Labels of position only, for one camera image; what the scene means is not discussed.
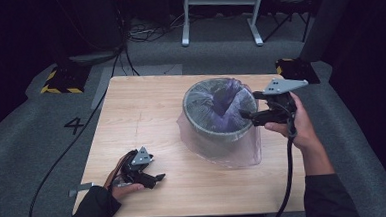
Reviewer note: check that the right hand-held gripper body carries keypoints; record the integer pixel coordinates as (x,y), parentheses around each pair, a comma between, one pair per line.
(281,110)

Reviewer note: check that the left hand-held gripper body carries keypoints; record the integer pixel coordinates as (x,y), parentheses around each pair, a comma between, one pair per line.
(134,171)

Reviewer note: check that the purple plastic bag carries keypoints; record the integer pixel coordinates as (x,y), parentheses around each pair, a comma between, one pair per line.
(225,103)

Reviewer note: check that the green plastic bin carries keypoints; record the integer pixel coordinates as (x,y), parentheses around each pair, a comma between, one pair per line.
(213,145)

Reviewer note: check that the person's left hand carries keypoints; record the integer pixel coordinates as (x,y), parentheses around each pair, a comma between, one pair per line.
(118,191)

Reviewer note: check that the person's right hand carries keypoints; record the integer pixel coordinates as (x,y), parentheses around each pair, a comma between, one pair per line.
(302,126)

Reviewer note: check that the black yellow striped base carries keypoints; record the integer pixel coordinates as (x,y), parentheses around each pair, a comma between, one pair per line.
(295,69)
(66,81)

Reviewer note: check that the black tripod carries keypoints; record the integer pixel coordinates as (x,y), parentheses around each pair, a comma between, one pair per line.
(289,16)

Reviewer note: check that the dark equipment stand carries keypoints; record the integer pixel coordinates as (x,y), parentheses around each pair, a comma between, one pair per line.
(90,27)

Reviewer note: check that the metal table bracket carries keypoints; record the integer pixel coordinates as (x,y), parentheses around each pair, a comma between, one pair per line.
(81,187)

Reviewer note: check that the grey slanted post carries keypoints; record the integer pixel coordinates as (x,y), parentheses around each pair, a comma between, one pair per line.
(326,21)

